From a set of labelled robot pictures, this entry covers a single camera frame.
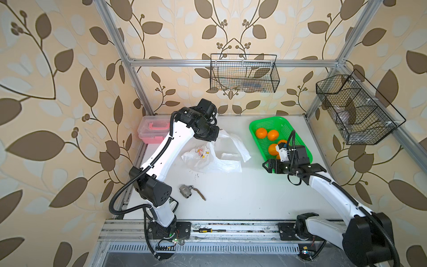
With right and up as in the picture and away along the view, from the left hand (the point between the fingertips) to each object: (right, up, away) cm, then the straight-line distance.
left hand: (211, 134), depth 76 cm
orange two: (+37, -1, +26) cm, 45 cm away
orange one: (+31, +1, +29) cm, 42 cm away
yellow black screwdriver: (-1, -43, -2) cm, 43 cm away
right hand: (+31, -16, +10) cm, 36 cm away
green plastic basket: (+46, +5, +32) cm, 56 cm away
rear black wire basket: (+20, +36, +21) cm, 46 cm away
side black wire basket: (+67, +9, -3) cm, 68 cm away
